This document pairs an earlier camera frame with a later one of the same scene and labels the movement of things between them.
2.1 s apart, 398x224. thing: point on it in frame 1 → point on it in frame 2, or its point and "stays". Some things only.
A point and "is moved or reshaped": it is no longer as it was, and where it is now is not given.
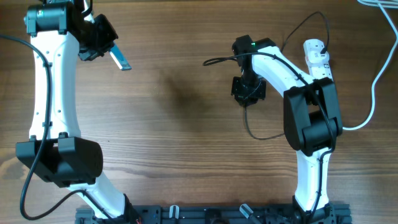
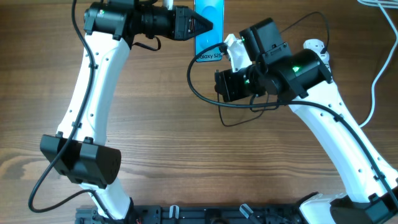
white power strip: (318, 61) stays
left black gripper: (110, 37) → (180, 16)
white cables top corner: (383, 4) stays
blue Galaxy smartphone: (120, 58) is moved or reshaped
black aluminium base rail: (329, 213) stays
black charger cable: (291, 33) → (323, 51)
